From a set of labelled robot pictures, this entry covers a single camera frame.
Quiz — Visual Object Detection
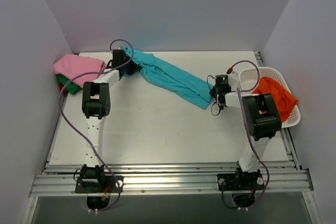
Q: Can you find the teal t-shirt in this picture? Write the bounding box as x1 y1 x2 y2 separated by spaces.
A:
124 47 212 110

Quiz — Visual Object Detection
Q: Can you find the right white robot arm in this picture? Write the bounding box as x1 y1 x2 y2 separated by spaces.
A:
209 74 282 189

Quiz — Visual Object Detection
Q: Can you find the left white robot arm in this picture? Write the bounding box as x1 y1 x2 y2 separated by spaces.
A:
80 48 138 192

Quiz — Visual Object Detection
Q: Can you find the white plastic basket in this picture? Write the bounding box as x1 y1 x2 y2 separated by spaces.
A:
239 67 301 128

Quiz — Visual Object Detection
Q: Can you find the pink folded t-shirt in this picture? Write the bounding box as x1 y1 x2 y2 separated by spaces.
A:
53 54 106 87

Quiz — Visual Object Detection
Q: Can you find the green folded t-shirt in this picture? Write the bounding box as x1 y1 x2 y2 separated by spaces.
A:
56 74 82 95

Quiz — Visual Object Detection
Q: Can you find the red folded t-shirt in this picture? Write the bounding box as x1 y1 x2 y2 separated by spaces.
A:
58 82 66 92

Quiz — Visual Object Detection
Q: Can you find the orange t-shirt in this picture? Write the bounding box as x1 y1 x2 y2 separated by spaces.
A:
253 77 298 122

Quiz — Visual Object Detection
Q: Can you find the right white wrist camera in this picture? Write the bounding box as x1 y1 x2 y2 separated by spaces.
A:
226 68 239 89

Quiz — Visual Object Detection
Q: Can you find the black thin wire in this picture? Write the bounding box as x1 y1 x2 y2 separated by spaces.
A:
206 74 224 116

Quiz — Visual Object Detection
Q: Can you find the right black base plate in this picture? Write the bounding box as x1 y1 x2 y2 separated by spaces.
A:
216 173 265 191

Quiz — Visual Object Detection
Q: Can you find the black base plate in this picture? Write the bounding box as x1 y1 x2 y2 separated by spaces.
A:
75 175 124 194
216 173 265 191

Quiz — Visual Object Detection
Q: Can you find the aluminium rail frame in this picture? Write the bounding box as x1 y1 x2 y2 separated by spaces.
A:
20 50 321 224

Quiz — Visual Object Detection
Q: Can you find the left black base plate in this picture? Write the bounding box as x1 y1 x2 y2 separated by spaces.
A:
75 175 124 194

